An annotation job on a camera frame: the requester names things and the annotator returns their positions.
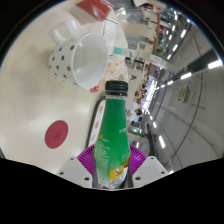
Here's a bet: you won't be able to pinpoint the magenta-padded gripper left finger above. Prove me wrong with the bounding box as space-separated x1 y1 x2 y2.
55 144 98 189

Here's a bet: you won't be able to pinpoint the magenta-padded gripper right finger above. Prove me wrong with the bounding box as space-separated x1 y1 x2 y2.
126 144 169 189

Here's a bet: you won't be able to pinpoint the green drink bottle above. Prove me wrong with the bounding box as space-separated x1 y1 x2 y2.
92 80 132 190

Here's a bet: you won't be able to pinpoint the flat round red coaster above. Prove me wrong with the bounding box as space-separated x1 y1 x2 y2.
44 119 70 150

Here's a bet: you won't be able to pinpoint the ceiling air conditioner unit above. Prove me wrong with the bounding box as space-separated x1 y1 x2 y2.
175 84 192 103

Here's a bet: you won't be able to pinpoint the red sauce packet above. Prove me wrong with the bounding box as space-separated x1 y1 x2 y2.
89 84 101 93

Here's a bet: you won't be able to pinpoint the white polka-dot mug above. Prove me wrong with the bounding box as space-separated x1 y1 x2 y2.
48 18 110 90

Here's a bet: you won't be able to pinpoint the small teal bottle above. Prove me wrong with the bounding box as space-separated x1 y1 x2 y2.
113 46 133 57

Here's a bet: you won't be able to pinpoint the ceiling strip lights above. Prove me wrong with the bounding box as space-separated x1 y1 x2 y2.
146 9 224 151

